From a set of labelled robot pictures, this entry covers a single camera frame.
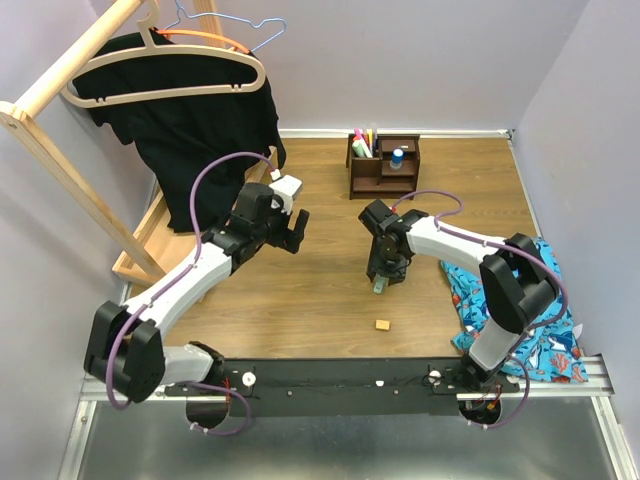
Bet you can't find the small tan eraser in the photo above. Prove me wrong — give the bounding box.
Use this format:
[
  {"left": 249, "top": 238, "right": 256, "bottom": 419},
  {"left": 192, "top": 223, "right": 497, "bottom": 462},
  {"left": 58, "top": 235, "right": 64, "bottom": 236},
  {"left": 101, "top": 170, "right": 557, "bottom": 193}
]
[{"left": 375, "top": 320, "right": 390, "bottom": 331}]

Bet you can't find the dark wooden desk organizer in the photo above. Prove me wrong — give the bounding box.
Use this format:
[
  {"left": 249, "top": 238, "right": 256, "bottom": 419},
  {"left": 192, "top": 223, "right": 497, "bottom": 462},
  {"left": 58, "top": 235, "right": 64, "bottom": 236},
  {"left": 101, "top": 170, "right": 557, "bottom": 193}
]
[{"left": 345, "top": 133, "right": 421, "bottom": 200}]

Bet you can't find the blue grey glue stick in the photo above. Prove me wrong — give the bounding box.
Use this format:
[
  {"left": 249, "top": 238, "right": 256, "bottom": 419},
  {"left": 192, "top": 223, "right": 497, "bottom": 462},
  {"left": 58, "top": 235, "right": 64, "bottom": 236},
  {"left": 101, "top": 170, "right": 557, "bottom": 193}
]
[{"left": 389, "top": 148, "right": 404, "bottom": 171}]

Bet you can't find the mint green highlighter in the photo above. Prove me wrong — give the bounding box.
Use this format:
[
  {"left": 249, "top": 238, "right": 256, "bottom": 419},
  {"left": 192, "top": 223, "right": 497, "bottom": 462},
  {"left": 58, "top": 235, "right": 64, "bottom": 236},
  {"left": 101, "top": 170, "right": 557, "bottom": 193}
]
[{"left": 352, "top": 139, "right": 372, "bottom": 158}]

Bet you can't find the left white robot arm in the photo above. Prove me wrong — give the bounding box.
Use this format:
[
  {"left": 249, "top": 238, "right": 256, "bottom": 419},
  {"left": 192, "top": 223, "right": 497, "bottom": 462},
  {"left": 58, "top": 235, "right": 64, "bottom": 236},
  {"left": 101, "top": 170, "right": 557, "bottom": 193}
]
[{"left": 84, "top": 175, "right": 309, "bottom": 403}]

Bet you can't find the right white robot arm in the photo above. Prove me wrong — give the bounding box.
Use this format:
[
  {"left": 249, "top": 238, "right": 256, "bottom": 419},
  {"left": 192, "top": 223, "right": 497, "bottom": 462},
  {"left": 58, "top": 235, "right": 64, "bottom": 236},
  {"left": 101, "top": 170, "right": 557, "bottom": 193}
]
[{"left": 358, "top": 200, "right": 560, "bottom": 392}]

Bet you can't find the black t-shirt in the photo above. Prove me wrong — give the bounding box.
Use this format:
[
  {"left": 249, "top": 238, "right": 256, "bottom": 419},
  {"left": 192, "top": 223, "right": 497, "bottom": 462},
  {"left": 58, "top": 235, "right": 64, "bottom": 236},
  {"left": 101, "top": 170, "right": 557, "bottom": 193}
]
[{"left": 72, "top": 32, "right": 287, "bottom": 234}]

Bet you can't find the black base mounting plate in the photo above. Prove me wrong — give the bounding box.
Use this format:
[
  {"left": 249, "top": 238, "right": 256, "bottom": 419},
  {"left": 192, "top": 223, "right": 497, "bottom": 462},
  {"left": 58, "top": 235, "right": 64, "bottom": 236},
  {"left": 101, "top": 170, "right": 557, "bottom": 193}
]
[{"left": 164, "top": 357, "right": 521, "bottom": 419}]

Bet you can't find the orange plastic hanger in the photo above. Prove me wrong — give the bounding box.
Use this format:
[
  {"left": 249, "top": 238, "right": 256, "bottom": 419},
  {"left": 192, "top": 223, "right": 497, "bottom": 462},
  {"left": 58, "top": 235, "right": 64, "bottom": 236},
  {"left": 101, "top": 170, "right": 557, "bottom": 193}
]
[{"left": 156, "top": 29, "right": 250, "bottom": 54}]

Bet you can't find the blue shark print cloth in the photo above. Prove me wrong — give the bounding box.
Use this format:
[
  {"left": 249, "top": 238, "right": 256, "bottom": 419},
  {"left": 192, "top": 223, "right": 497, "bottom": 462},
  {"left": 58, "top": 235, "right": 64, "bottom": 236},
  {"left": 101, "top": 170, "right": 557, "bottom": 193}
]
[{"left": 440, "top": 261, "right": 588, "bottom": 383}]

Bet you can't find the beige wooden hanger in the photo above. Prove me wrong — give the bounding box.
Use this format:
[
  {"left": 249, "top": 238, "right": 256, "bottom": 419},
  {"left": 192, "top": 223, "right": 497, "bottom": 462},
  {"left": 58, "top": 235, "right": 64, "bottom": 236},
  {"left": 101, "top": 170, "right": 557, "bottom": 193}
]
[{"left": 61, "top": 1, "right": 267, "bottom": 109}]

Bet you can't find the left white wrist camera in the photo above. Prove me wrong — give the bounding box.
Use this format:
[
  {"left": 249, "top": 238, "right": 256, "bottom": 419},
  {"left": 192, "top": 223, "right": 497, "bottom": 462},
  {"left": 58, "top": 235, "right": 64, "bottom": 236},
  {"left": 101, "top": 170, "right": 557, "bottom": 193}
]
[{"left": 269, "top": 169, "right": 303, "bottom": 215}]

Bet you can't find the blue wire hanger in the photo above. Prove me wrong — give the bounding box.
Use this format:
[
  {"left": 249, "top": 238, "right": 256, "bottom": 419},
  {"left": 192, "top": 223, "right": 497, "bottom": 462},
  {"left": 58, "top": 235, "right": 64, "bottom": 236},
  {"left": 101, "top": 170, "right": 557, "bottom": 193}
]
[{"left": 163, "top": 1, "right": 287, "bottom": 52}]

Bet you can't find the aluminium rail frame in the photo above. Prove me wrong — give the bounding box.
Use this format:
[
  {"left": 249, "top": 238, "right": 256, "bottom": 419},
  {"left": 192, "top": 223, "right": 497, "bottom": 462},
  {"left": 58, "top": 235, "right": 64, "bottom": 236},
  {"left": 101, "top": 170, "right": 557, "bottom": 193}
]
[{"left": 57, "top": 284, "right": 640, "bottom": 480}]

